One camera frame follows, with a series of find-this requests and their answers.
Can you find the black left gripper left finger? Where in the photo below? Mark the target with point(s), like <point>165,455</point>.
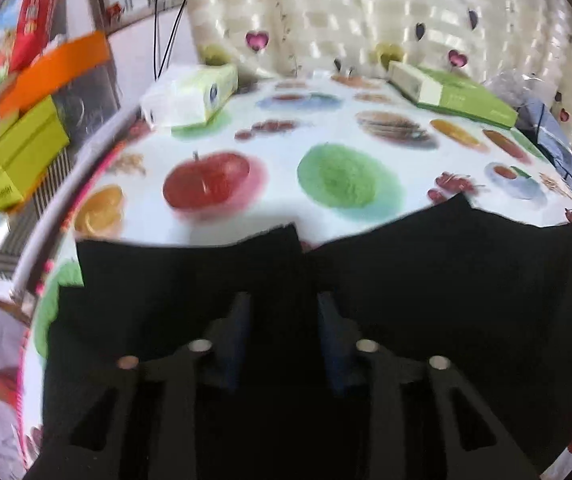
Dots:
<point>112,415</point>

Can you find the long green white box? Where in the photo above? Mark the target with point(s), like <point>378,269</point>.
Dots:
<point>450,94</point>

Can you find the white green tissue pack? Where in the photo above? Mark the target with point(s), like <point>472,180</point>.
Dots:
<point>188,95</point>

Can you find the heart pattern curtain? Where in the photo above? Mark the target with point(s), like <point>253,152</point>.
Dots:
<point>479,39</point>

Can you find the black pants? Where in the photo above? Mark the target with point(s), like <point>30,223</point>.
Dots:
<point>492,295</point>

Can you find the fruit print tablecloth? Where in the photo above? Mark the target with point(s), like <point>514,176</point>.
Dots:
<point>333,157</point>

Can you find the blue patterned garment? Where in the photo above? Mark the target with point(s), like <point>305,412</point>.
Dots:
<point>539,126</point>

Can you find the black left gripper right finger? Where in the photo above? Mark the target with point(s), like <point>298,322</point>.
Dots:
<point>395,418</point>

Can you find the clear plastic bag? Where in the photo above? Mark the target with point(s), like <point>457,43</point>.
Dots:
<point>518,89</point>

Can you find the orange box lid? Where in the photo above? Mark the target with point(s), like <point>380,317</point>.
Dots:
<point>54,70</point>

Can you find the yellow green shoe box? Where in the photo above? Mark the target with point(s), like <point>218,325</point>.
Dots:
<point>29,143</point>

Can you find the striped side table mat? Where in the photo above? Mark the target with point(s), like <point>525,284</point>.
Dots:
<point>23,223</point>

